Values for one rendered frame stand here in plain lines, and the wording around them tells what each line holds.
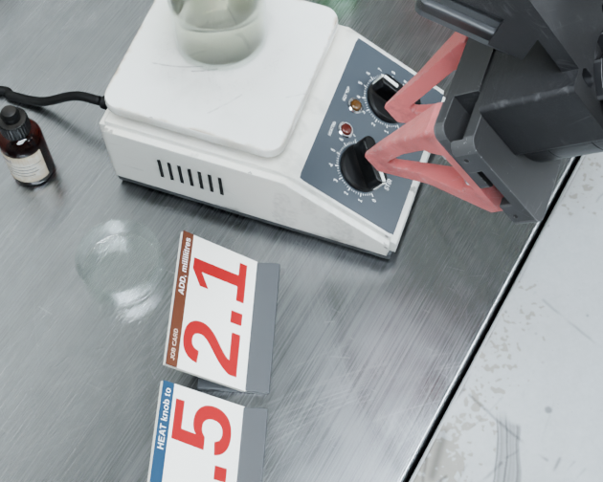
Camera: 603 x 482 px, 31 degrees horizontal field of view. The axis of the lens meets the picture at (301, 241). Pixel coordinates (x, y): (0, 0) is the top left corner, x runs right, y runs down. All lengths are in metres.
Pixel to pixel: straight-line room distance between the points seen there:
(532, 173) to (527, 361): 0.18
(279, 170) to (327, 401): 0.14
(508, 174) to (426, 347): 0.19
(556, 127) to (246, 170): 0.23
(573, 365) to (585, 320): 0.03
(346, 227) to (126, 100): 0.16
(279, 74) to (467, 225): 0.16
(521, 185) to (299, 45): 0.22
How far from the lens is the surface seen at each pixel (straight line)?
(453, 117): 0.53
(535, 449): 0.67
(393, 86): 0.71
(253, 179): 0.67
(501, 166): 0.52
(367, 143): 0.68
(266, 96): 0.68
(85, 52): 0.83
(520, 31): 0.48
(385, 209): 0.69
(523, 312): 0.71
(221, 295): 0.68
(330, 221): 0.68
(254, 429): 0.66
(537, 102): 0.50
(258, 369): 0.68
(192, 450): 0.64
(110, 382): 0.69
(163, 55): 0.70
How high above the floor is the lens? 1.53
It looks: 61 degrees down
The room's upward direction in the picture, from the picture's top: 2 degrees counter-clockwise
